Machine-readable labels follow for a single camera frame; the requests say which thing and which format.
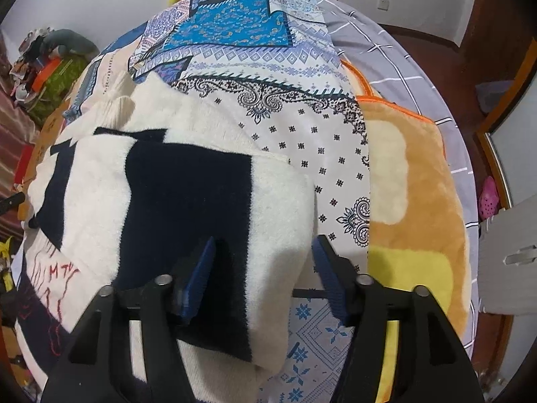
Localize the cream navy striped sweater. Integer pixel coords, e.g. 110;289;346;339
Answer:
18;73;315;392

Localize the clutter pile of clothes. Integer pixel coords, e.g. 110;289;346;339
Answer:
9;27;52;103

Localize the wooden lap desk tray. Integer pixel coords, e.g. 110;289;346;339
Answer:
20;100;70;194

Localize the pink striped curtain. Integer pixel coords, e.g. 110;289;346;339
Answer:
0;28;39;240

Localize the green fabric storage box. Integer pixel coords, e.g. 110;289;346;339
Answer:
27;55;88;128

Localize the orange plush toast blanket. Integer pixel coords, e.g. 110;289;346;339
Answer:
339;60;474;403

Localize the orange box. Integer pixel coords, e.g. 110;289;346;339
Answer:
32;57;62;93

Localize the grey plush toy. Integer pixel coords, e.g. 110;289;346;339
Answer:
40;29;98;58

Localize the pink slipper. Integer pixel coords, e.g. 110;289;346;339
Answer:
478;176;500;220

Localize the blue patchwork bedspread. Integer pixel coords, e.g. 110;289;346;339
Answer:
65;0;370;402

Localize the grey checked bed sheet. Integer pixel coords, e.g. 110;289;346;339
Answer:
319;0;480;355

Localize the wall power socket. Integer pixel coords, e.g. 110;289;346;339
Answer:
377;0;390;11

